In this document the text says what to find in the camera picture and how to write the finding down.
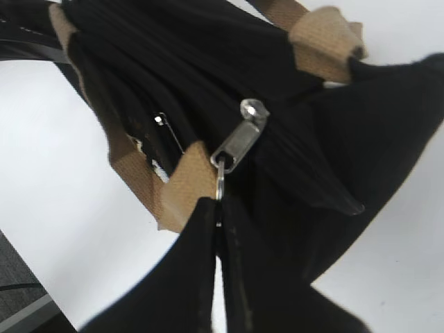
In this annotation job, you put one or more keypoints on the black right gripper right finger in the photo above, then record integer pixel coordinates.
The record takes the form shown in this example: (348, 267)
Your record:
(263, 292)

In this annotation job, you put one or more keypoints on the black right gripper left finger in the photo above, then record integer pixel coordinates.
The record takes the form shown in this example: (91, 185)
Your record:
(176, 296)

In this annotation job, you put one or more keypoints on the silver zipper pull with ring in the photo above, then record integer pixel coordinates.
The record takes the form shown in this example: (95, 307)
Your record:
(232, 159)

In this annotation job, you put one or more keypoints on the black bag with tan straps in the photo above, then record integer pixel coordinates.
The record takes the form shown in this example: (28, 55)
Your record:
(165, 80)

